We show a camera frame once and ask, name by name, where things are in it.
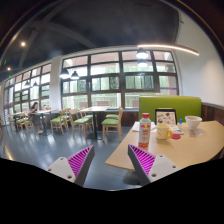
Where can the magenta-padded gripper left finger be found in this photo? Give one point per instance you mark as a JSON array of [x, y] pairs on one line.
[[63, 166]]

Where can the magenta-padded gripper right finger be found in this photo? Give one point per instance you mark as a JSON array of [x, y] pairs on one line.
[[160, 166]]

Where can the red-capped clear drink bottle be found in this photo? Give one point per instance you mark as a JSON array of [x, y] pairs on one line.
[[144, 131]]

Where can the flat round red coaster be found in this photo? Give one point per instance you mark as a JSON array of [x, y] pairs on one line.
[[176, 136]]

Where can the small blue-capped white bottle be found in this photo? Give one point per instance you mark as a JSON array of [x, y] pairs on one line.
[[180, 124]]

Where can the black tablet with stickers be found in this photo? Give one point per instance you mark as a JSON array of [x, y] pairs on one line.
[[165, 117]]

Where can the white bowl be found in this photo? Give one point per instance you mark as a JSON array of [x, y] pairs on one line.
[[193, 121]]

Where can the wooden dining table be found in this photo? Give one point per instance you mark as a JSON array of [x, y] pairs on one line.
[[94, 109], [45, 112]]

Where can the person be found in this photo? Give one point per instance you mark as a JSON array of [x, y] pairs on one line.
[[34, 115]]

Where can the green upholstered bench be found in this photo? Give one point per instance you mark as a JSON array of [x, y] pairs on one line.
[[173, 103]]

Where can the wooden chairs with green seats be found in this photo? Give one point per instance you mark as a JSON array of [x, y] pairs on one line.
[[111, 122]]

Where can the hanging pendant lamps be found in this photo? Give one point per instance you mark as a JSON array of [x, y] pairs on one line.
[[142, 54]]

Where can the curved linear ceiling light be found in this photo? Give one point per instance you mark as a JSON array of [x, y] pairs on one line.
[[166, 47]]

